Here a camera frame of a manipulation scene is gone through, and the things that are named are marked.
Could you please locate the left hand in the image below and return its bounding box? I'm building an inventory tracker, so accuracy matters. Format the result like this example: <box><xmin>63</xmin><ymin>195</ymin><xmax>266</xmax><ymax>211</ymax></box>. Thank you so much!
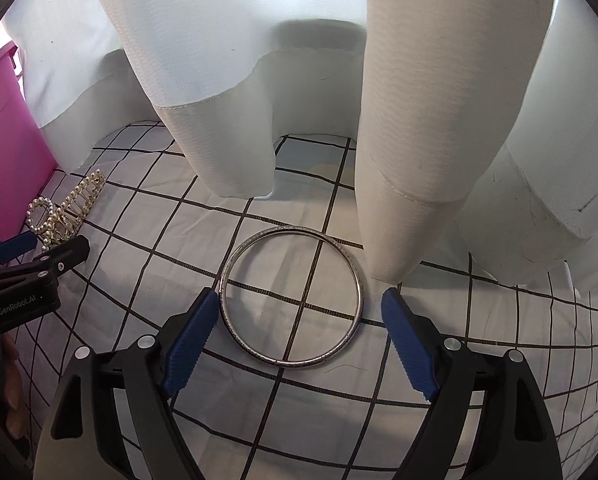
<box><xmin>0</xmin><ymin>334</ymin><xmax>29</xmax><ymax>440</ymax></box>

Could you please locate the pink plastic bin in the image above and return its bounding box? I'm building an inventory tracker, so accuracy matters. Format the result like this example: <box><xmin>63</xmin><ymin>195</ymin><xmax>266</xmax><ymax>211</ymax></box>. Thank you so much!
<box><xmin>0</xmin><ymin>42</ymin><xmax>57</xmax><ymax>242</ymax></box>

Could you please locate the plain silver bangle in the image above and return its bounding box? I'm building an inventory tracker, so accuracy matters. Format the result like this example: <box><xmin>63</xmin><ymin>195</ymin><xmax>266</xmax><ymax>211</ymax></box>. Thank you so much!
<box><xmin>218</xmin><ymin>226</ymin><xmax>365</xmax><ymax>368</ymax></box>

